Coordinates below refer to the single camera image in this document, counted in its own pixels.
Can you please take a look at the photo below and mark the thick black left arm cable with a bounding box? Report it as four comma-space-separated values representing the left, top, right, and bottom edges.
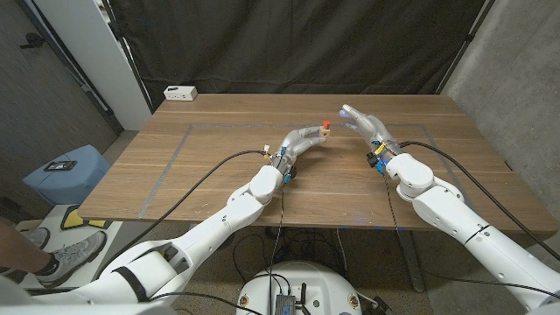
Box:
94, 150, 269, 281

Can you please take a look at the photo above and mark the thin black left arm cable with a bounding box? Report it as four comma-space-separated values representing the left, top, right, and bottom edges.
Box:
148, 183, 288, 315

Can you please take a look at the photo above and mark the white power strip box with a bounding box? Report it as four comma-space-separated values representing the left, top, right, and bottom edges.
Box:
163, 85, 199, 102

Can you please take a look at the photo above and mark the grey table leg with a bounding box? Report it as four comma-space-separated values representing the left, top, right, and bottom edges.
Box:
395, 229, 426, 293

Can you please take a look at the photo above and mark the white pillar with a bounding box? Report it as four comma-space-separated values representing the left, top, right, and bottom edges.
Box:
32, 0, 152, 131

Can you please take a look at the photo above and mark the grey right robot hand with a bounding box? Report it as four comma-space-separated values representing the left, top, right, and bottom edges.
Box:
339, 103, 404, 159

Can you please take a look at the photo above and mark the blue stool with phone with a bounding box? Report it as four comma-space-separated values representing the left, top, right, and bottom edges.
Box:
21, 143, 113, 207

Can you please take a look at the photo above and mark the person's bare leg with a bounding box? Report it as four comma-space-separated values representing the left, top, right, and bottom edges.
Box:
0, 218, 49, 275

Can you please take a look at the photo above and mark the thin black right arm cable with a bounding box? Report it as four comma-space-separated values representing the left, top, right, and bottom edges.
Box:
382, 172, 560, 301

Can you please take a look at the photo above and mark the black backdrop curtain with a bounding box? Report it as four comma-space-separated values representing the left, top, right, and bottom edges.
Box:
107, 0, 498, 110

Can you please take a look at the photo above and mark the yellow black floor pedal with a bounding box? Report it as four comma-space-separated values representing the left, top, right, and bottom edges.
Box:
59, 204, 113, 231

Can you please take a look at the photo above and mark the black backdrop stand pole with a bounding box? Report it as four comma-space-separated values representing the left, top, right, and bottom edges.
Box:
437, 0, 498, 95
100, 0, 154, 114

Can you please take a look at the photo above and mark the grey module on torso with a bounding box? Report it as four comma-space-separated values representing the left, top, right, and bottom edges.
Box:
274, 293, 298, 315

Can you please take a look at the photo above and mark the black smartphone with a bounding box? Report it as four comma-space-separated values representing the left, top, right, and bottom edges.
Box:
43, 159, 79, 172

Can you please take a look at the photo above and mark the black door handle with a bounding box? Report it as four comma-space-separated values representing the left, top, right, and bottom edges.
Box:
19, 32, 47, 49

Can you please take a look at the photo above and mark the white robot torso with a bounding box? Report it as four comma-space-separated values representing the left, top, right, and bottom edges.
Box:
235, 261, 363, 315

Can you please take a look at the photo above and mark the black floor cable tangle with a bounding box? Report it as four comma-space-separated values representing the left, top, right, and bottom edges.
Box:
231, 225, 347, 285

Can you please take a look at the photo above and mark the grey black sneaker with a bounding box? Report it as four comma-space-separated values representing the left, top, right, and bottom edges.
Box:
34, 230, 108, 289
24, 227, 52, 250

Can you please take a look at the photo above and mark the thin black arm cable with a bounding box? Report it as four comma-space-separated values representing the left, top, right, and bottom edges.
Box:
382, 172, 560, 301
148, 183, 288, 315

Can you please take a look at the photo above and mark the white floor platform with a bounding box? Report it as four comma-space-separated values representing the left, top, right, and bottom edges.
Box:
15, 204, 154, 292

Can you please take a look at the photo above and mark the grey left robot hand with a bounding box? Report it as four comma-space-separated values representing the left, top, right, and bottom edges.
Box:
273, 125, 329, 172

